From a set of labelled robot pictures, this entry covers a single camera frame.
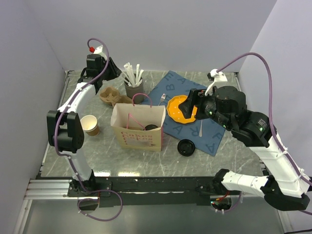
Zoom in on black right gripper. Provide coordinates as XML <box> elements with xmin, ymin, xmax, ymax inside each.
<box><xmin>177</xmin><ymin>87</ymin><xmax>233</xmax><ymax>131</ymax></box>

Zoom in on black lid stack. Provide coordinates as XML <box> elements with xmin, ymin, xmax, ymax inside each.
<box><xmin>177</xmin><ymin>139</ymin><xmax>195</xmax><ymax>157</ymax></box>

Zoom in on black coffee cup lid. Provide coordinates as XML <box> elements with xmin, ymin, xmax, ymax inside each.
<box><xmin>145</xmin><ymin>124</ymin><xmax>158</xmax><ymax>131</ymax></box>

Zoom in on pink kraft paper bag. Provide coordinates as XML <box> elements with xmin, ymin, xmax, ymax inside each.
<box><xmin>110</xmin><ymin>100</ymin><xmax>166</xmax><ymax>152</ymax></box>

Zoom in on brown paper cups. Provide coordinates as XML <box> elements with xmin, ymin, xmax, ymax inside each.
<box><xmin>80</xmin><ymin>115</ymin><xmax>100</xmax><ymax>137</ymax></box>

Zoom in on brown pulp cup carrier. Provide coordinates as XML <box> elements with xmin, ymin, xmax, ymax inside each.
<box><xmin>126</xmin><ymin>126</ymin><xmax>145</xmax><ymax>131</ymax></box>

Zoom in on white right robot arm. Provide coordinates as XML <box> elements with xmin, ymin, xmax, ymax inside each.
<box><xmin>178</xmin><ymin>86</ymin><xmax>312</xmax><ymax>211</ymax></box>

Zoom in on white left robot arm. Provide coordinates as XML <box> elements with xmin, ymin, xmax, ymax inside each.
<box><xmin>47</xmin><ymin>54</ymin><xmax>121</xmax><ymax>196</ymax></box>

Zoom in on orange dotted plate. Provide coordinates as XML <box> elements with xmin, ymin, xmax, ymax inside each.
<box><xmin>166</xmin><ymin>95</ymin><xmax>197</xmax><ymax>124</ymax></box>

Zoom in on silver fork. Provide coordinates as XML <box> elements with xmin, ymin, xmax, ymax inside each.
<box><xmin>159</xmin><ymin>94</ymin><xmax>166</xmax><ymax>105</ymax></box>

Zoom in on silver spoon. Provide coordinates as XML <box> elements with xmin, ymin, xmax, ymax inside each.
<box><xmin>198</xmin><ymin>120</ymin><xmax>203</xmax><ymax>137</ymax></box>

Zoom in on blue letter-print cloth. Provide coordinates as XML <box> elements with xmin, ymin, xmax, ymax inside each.
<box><xmin>148</xmin><ymin>71</ymin><xmax>225</xmax><ymax>156</ymax></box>

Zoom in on grey utensil holder cup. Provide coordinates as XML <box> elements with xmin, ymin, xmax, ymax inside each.
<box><xmin>124</xmin><ymin>78</ymin><xmax>145</xmax><ymax>104</ymax></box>

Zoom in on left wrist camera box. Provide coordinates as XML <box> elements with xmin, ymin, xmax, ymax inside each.
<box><xmin>93</xmin><ymin>45</ymin><xmax>107</xmax><ymax>60</ymax></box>

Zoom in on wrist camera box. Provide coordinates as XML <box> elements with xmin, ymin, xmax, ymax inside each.
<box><xmin>93</xmin><ymin>45</ymin><xmax>107</xmax><ymax>60</ymax></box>
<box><xmin>205</xmin><ymin>69</ymin><xmax>228</xmax><ymax>96</ymax></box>

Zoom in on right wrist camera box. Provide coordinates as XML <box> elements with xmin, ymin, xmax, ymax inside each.
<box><xmin>205</xmin><ymin>69</ymin><xmax>228</xmax><ymax>96</ymax></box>

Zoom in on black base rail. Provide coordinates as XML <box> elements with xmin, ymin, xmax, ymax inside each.
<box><xmin>24</xmin><ymin>175</ymin><xmax>273</xmax><ymax>208</ymax></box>

